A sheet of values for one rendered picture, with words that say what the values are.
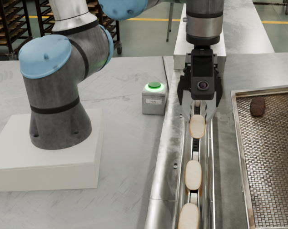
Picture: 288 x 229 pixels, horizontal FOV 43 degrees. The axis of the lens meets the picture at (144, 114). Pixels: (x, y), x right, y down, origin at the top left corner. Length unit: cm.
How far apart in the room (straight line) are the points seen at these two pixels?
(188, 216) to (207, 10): 40
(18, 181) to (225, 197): 46
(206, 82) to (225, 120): 37
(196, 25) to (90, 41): 28
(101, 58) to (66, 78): 14
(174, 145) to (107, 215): 24
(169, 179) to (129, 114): 36
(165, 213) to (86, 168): 21
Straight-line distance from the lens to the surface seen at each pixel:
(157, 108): 108
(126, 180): 86
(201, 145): 92
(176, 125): 97
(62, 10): 90
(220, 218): 78
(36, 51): 81
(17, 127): 100
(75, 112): 85
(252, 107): 99
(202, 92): 71
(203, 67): 75
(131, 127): 104
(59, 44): 81
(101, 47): 92
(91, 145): 85
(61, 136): 85
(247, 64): 148
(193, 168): 83
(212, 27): 75
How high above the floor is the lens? 139
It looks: 31 degrees down
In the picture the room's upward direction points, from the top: 1 degrees counter-clockwise
